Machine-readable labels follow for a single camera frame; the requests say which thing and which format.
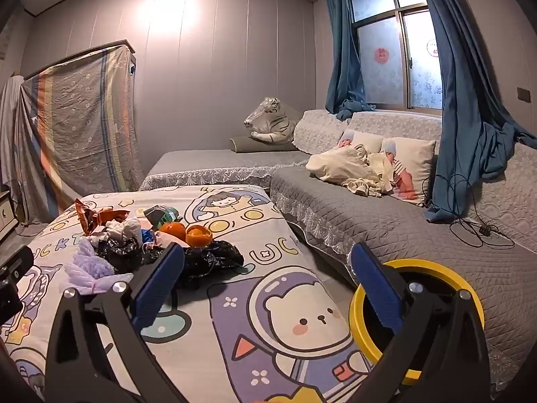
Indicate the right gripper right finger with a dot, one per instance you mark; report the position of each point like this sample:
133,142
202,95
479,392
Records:
383,290

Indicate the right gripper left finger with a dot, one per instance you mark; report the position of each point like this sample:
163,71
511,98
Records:
153,283

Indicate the black plastic bag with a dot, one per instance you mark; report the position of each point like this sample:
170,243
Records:
218,259

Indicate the orange peel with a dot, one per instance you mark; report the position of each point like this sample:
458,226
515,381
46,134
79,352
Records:
175,229
198,237

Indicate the green snack packet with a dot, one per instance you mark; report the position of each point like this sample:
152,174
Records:
160,215

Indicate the purple foam net bundle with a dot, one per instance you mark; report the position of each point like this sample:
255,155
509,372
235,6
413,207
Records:
89,274

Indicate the orange foil snack wrapper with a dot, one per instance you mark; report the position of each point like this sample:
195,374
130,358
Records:
91,219

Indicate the pink cloth bundle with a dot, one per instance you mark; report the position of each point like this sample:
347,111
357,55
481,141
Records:
163,240

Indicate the yellow round trash bin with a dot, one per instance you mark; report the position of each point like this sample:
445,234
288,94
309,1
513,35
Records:
440,349

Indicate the white tv cabinet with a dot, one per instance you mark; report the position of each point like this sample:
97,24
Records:
8,221

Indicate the cartoon print bed cover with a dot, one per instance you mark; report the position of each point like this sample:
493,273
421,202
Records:
271,330

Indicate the cream crumpled blanket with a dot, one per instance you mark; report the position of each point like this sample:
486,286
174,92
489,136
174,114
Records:
354,168

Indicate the grey quilted sofa bed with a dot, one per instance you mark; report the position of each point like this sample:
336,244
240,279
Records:
501,268

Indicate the grey hanging cloth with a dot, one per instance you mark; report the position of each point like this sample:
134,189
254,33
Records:
9,101

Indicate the baby print pillow right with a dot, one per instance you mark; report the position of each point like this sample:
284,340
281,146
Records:
412,162

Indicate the baby print pillow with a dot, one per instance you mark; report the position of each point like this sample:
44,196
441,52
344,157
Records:
412,162
371,142

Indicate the grey bolster pillow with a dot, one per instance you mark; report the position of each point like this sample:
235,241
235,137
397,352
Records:
247,144

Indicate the baby print pillow left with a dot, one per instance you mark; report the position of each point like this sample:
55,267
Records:
371,142

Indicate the striped sheet covered wardrobe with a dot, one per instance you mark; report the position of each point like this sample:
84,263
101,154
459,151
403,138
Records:
74,131

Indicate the white tiger plush toy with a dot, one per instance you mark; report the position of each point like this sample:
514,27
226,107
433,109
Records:
272,122

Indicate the blue curtain right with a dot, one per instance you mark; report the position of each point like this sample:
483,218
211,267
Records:
478,133

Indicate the blue curtain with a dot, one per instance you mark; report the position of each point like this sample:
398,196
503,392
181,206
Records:
346,91
478,133

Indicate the blue curtain left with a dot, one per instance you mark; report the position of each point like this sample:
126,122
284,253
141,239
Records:
346,91

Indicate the window with frosted glass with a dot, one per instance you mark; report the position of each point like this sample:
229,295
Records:
398,54

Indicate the wall switch plate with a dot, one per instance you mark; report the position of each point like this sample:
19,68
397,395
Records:
524,94

